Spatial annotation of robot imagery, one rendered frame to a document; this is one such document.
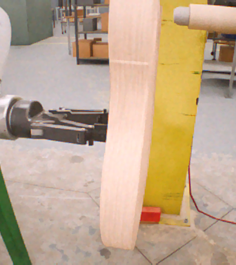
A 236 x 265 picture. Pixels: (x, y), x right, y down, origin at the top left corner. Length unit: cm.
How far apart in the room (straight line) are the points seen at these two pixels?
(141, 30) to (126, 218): 22
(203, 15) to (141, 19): 10
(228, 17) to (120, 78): 15
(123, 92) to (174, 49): 96
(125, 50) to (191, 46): 98
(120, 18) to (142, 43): 3
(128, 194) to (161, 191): 131
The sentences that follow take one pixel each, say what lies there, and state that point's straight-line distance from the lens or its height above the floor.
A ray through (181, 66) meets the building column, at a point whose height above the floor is 97.
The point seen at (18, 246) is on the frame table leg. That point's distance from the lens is 106.
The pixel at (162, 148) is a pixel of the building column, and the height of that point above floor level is 52.
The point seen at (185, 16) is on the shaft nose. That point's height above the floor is 125.
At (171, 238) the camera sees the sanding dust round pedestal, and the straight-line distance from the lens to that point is 165.
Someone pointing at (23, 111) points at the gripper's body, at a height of 109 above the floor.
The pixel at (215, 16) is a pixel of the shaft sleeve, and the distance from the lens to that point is 34.
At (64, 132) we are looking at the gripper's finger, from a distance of 42.
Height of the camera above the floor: 127
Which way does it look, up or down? 28 degrees down
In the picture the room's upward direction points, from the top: straight up
